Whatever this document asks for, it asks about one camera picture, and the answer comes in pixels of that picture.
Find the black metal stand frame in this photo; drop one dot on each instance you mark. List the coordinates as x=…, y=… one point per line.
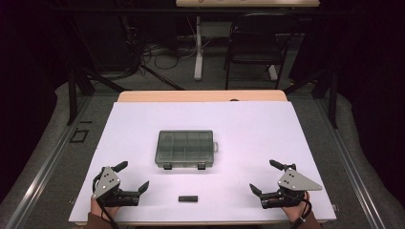
x=332, y=98
x=72, y=95

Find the white table cover sheet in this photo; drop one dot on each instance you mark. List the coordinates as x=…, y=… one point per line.
x=248, y=133

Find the wooden desk with white legs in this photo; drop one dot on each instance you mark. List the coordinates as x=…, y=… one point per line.
x=248, y=3

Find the black tripod leg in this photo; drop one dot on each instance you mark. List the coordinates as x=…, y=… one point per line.
x=162, y=78

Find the grey transparent compartment box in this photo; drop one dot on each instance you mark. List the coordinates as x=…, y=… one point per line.
x=184, y=146

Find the person's right hand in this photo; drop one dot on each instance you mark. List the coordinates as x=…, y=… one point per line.
x=294, y=213

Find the person's left hand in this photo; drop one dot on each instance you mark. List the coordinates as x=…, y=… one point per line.
x=97, y=208

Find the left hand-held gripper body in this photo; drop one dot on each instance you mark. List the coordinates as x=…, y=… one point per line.
x=106, y=183

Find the dark curtain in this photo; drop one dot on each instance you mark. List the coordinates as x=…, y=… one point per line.
x=375, y=79
x=22, y=79

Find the small black flash drive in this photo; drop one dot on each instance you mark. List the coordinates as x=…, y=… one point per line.
x=187, y=198

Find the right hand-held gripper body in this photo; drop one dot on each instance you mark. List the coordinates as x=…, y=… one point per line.
x=296, y=182

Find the black folding chair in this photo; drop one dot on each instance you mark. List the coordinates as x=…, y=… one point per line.
x=254, y=47

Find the short black tape strip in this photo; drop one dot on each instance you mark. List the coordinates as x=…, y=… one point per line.
x=85, y=121

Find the aluminium floor rail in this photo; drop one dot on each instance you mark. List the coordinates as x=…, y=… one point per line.
x=350, y=171
x=47, y=171

